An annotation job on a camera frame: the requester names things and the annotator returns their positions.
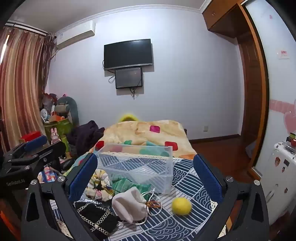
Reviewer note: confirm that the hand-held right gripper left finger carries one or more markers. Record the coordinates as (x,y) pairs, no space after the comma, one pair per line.
(83,178)

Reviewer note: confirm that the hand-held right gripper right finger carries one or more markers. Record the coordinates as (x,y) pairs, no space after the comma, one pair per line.
(208,178)

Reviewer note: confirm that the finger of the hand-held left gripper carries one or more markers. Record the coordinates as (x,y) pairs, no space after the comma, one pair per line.
(52,149)
(34,141)

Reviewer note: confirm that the floral fabric scrunchie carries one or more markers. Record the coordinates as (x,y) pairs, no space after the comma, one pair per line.
(101,183)

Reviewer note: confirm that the yellow soft ball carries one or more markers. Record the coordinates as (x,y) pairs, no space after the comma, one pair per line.
(181,206)

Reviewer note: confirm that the green striped cloth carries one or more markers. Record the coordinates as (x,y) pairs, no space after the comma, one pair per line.
(124,185)

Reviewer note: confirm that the black checked pouch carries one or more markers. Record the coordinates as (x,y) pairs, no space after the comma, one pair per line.
(97,220)

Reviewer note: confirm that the clear plastic storage box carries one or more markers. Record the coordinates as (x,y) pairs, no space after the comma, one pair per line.
(138,166)

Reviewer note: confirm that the red box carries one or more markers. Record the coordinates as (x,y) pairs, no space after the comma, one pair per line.
(30,136)

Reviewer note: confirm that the pink bunny toy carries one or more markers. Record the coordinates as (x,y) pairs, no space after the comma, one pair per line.
(55,135)

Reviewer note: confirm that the blue wave patterned sheet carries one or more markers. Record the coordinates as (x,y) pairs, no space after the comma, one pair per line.
(192,183)

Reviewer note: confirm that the colourful plaid cloth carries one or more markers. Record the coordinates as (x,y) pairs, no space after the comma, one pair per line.
(48,175)

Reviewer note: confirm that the dark clothing pile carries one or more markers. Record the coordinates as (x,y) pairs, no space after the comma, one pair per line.
(85,136)

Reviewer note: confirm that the grey plush toy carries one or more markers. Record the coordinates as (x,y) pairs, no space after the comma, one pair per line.
(69,109)

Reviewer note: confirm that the striped red curtain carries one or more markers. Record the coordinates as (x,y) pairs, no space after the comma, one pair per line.
(20,88)

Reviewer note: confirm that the white refrigerator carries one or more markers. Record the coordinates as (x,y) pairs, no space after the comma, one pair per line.
(281,180)

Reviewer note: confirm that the yellow printed blanket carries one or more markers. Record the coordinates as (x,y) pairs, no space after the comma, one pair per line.
(141,132)

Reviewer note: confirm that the yellow round object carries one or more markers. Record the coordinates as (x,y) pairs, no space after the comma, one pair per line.
(128,117)

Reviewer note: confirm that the red cup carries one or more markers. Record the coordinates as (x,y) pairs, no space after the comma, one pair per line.
(293,140)

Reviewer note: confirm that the wooden wardrobe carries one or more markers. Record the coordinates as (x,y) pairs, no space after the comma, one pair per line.
(249,92)

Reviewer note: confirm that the pink heart sticker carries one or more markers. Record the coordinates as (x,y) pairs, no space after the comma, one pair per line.
(291,125)

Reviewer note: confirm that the white air conditioner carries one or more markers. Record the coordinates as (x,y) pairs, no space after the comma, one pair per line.
(76,34)

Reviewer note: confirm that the white wall socket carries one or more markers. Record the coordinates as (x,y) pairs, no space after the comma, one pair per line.
(205,128)

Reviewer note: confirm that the small black wall monitor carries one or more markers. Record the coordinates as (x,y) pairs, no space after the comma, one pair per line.
(128,77)

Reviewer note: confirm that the black wall television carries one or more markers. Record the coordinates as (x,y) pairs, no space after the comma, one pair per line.
(128,54)

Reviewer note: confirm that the red wall sticker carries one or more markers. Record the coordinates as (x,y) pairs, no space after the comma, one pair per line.
(283,54)

